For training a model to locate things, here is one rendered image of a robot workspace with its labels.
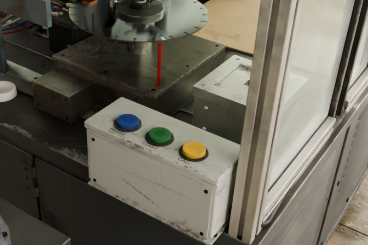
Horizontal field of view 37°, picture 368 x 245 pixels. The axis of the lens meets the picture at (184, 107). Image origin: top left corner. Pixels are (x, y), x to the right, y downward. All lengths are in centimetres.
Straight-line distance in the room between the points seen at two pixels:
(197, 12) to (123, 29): 21
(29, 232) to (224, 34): 95
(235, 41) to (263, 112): 85
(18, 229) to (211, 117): 43
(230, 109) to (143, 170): 23
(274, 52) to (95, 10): 64
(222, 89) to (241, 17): 76
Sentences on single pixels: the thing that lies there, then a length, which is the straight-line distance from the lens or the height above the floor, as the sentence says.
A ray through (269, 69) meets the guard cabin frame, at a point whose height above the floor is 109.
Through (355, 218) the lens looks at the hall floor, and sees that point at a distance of 226.
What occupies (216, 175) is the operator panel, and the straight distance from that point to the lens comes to 88.
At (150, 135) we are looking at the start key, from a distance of 94.
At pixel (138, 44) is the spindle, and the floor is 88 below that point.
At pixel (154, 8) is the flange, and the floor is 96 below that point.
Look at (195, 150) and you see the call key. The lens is 91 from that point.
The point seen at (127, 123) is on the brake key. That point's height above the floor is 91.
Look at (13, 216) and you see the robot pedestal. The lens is 104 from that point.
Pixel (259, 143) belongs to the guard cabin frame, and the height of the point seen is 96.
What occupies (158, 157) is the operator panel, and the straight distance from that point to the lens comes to 92.
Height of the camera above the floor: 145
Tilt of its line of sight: 32 degrees down
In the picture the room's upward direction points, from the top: 4 degrees clockwise
